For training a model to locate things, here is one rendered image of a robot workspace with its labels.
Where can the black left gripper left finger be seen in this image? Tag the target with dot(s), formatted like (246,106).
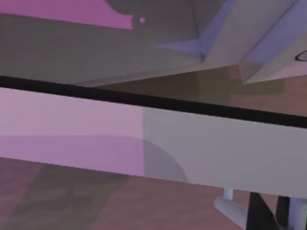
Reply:
(257,215)

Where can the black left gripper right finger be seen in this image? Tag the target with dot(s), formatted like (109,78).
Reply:
(282,213)

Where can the white metal table leg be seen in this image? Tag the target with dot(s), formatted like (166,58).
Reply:
(227,206)

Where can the white table edge panel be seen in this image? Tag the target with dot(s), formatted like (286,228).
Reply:
(216,148)

